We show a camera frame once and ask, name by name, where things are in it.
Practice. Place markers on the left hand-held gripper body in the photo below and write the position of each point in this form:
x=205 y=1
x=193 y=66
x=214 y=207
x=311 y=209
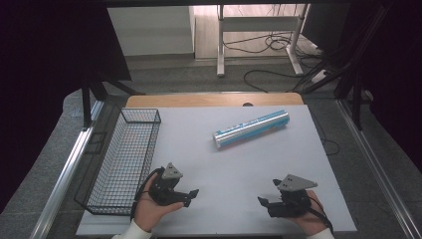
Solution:
x=164 y=191

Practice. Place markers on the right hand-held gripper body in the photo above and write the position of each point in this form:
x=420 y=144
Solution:
x=293 y=202

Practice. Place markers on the person's left hand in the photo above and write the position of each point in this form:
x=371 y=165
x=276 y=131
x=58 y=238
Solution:
x=147 y=210

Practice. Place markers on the person's right hand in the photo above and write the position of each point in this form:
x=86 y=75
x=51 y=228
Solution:
x=313 y=220

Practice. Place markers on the white table board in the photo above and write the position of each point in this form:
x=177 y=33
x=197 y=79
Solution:
x=232 y=172

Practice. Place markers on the silver blue wrap roll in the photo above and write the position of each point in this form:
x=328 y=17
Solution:
x=250 y=129

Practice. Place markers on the wooden table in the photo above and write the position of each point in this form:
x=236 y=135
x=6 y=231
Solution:
x=199 y=100

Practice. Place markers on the white power strip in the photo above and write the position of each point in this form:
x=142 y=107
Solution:
x=320 y=76

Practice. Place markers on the black metal stand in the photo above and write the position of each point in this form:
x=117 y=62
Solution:
x=356 y=93
x=88 y=99

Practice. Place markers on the white cabinet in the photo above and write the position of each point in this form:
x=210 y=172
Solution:
x=152 y=30

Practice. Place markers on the dark curtain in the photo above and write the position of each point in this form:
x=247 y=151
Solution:
x=394 y=66
x=36 y=83

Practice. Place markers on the aluminium rail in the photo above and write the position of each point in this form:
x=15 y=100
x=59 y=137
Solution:
x=64 y=172
x=378 y=169

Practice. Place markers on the white metal desk frame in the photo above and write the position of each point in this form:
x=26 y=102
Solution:
x=220 y=43

